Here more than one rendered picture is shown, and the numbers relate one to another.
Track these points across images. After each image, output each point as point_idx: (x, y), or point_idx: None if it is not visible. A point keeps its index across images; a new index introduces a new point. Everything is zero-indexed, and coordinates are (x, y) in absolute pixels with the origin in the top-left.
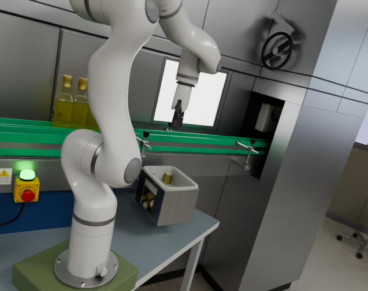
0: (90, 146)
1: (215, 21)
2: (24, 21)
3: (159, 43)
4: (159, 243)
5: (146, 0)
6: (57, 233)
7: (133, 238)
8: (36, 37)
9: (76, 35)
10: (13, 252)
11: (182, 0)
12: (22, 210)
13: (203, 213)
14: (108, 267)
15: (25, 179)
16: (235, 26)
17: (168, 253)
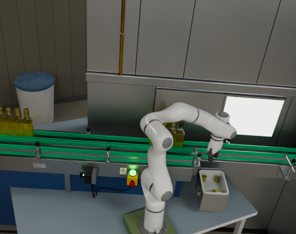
0: (150, 181)
1: (272, 64)
2: (136, 86)
3: (221, 86)
4: (202, 219)
5: (163, 142)
6: None
7: (187, 211)
8: (143, 92)
9: (164, 90)
10: (126, 205)
11: (199, 113)
12: None
13: (248, 202)
14: (161, 229)
15: (131, 175)
16: (294, 65)
17: (204, 227)
